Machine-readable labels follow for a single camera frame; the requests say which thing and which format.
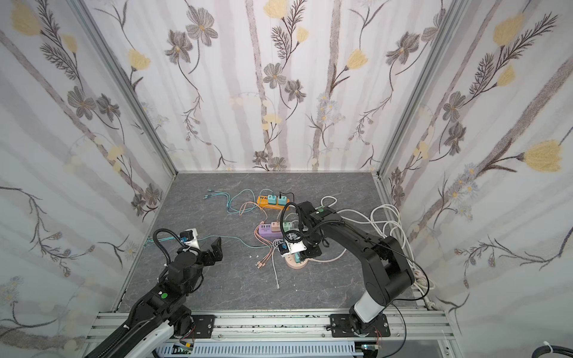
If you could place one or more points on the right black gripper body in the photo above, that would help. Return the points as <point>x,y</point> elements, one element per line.
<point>309,246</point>

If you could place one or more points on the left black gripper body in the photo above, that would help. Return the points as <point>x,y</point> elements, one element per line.
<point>210,253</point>

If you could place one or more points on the pink charger plug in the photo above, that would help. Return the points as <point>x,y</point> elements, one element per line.
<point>275,227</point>

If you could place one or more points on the pink round power strip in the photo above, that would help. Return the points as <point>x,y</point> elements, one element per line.
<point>293,264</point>

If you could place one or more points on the purple power strip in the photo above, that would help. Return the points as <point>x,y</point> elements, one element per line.
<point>264,231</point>

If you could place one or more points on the orange power strip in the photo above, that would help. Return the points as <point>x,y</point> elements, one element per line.
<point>262,202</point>

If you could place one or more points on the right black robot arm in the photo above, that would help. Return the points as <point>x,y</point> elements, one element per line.
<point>386,269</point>

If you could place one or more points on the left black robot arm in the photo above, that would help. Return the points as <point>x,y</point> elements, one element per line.
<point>162,314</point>

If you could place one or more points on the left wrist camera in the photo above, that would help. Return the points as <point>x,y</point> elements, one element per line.
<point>189,237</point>

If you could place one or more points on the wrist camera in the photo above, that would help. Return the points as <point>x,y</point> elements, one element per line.
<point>189,237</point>
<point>286,248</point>

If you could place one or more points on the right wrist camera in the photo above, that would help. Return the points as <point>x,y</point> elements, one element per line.
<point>286,248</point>

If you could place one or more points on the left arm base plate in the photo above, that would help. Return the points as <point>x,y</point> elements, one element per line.
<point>197,327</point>

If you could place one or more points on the aluminium mounting rail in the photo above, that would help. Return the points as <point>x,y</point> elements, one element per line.
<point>405,323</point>

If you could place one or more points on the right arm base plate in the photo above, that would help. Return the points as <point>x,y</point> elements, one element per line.
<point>350,326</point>

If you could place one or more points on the white slotted cable duct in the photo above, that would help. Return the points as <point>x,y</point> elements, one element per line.
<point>260,349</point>

